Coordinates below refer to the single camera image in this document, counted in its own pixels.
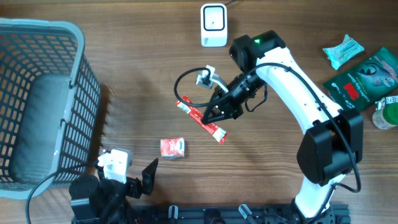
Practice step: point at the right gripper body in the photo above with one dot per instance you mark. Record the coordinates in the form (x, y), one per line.
(240, 88)

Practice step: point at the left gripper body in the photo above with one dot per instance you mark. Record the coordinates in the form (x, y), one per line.
(132, 188)

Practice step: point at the red tissue box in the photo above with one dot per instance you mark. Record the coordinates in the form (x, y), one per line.
(172, 148)

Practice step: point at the mint tissue pack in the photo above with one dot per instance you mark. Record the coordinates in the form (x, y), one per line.
(343, 52)

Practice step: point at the green 3M gloves packet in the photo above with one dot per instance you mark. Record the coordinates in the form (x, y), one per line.
(366, 83)

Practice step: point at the small green white box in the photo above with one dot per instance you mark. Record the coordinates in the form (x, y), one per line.
(386, 101)

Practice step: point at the chicken seasoning jar green lid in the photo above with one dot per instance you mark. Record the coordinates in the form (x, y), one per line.
(386, 117)

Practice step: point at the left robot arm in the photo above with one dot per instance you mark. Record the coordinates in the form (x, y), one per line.
(102, 200)

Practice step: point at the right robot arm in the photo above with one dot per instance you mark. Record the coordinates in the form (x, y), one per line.
(332, 144)

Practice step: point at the grey plastic mesh basket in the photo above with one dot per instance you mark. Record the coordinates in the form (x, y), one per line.
(49, 103)

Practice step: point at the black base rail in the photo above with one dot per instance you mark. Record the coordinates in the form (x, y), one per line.
(270, 213)

